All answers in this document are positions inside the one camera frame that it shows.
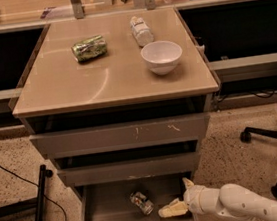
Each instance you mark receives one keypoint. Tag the black stand with cable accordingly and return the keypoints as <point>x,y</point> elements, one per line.
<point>36,203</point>

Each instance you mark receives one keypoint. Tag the grey top drawer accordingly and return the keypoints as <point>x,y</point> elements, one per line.
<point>119,128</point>

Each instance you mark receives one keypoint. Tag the green soda can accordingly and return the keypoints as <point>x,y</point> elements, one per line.
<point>89,48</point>

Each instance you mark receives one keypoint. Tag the grey bottom drawer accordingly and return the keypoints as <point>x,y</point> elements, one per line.
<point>111,201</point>

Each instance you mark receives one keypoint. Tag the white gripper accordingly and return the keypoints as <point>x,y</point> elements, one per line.
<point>194,197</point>

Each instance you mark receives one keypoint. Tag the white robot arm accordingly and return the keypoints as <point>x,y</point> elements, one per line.
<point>231,201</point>

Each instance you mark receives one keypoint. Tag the white bowl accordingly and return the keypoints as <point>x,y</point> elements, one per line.
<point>161,57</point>

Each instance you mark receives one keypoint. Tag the beige drawer cabinet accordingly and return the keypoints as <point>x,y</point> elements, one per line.
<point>58,84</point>

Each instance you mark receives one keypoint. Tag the grey middle drawer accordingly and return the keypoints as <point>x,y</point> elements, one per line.
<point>130,164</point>

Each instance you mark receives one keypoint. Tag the grey drawer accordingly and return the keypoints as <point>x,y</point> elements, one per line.
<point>119,128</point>
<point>111,201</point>
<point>130,164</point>

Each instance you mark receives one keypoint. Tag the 7up can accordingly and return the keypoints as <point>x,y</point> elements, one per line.
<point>142,202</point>

